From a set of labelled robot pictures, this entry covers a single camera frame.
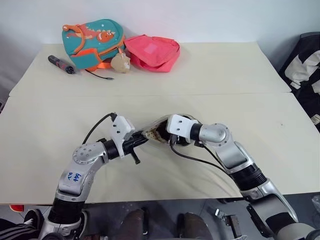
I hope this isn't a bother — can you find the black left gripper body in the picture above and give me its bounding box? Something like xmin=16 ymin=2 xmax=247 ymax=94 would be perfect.
xmin=121 ymin=132 xmax=144 ymax=156

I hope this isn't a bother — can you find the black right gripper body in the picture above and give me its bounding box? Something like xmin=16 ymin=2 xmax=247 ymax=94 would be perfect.
xmin=170 ymin=134 xmax=194 ymax=148

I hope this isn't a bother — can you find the grey plaid pouch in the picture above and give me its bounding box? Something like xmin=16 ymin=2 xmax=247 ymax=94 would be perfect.
xmin=141 ymin=113 xmax=197 ymax=144

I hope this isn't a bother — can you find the dark brown rounded shape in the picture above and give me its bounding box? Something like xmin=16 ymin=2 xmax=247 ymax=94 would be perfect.
xmin=176 ymin=211 xmax=210 ymax=240
xmin=124 ymin=208 xmax=146 ymax=240

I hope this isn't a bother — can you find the pink fabric bag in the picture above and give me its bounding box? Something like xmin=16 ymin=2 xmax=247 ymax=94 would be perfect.
xmin=123 ymin=34 xmax=181 ymax=74

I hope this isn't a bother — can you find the black and red pen tool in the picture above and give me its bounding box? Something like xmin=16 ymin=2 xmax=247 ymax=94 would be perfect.
xmin=47 ymin=54 xmax=77 ymax=75

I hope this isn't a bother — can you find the teal dinosaur backpack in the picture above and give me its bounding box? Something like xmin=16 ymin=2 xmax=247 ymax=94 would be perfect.
xmin=61 ymin=18 xmax=126 ymax=72

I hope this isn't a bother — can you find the black sneaker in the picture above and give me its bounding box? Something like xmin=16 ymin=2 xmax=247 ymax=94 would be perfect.
xmin=23 ymin=208 xmax=45 ymax=227

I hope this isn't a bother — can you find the black striped trouser leg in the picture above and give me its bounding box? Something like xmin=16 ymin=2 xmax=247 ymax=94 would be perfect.
xmin=0 ymin=217 xmax=38 ymax=240

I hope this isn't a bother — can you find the black and white garment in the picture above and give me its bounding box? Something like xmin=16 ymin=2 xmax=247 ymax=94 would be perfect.
xmin=279 ymin=32 xmax=320 ymax=126

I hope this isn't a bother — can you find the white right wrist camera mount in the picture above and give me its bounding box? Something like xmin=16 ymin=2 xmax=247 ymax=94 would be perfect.
xmin=166 ymin=114 xmax=199 ymax=139

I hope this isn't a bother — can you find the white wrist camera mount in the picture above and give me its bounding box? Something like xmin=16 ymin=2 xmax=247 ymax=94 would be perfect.
xmin=166 ymin=114 xmax=199 ymax=139
xmin=109 ymin=115 xmax=136 ymax=160

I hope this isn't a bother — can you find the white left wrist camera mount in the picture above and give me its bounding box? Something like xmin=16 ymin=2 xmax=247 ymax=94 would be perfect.
xmin=109 ymin=115 xmax=136 ymax=160

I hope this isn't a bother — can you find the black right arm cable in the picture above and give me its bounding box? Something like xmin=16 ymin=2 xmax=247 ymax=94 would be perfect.
xmin=170 ymin=141 xmax=227 ymax=174

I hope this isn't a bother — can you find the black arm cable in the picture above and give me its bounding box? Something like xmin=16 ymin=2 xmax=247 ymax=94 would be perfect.
xmin=170 ymin=141 xmax=227 ymax=174
xmin=81 ymin=112 xmax=118 ymax=146

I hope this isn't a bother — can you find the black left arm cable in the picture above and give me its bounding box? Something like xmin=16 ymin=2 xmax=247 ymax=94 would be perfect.
xmin=81 ymin=112 xmax=118 ymax=146

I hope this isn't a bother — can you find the thin black cable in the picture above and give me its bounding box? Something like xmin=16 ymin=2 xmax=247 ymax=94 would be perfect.
xmin=84 ymin=69 xmax=115 ymax=82

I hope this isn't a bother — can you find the beige plush keychain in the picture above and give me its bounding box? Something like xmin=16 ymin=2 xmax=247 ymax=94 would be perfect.
xmin=110 ymin=53 xmax=132 ymax=74

